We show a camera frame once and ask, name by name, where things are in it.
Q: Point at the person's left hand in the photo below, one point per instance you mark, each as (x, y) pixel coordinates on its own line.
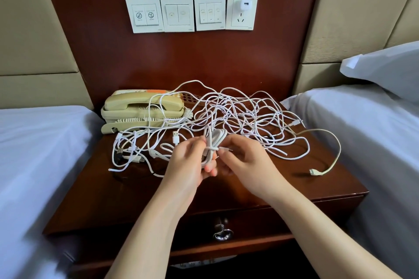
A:
(183, 171)

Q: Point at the person's right hand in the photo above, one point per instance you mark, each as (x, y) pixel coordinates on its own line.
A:
(255, 167)

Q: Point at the dark wooden drawer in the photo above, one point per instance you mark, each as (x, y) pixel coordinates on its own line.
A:
(91, 239)

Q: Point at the person's right forearm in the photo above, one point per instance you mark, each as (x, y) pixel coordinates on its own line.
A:
(327, 236)

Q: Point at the person's left forearm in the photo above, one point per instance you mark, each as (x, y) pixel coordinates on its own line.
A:
(147, 239)

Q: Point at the wooden nightstand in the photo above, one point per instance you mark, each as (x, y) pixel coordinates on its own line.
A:
(91, 197)

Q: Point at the white crumpled bag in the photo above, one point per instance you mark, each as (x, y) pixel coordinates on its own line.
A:
(203, 262)

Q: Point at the right bed white sheet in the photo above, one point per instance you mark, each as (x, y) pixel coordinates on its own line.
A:
(386, 158)

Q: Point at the bed white sheet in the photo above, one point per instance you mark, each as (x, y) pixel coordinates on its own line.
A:
(386, 158)
(39, 177)

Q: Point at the left bed white sheet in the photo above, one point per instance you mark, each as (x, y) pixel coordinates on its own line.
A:
(39, 177)

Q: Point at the white plug-in charger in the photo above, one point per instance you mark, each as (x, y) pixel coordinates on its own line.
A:
(243, 5)

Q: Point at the white pillow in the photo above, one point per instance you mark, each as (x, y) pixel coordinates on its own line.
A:
(386, 69)

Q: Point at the beige padded headboard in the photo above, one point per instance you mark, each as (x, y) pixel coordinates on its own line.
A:
(33, 27)
(360, 14)

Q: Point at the dark wooden wall panel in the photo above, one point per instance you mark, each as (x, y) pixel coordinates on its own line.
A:
(177, 60)

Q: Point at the white double rocker wall switch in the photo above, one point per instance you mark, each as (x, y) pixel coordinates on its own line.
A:
(177, 14)

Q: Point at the white triple rocker wall switch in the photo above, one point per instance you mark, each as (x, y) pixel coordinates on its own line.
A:
(209, 12)

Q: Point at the white two-button wall switch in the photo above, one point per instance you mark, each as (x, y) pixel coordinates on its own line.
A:
(144, 14)

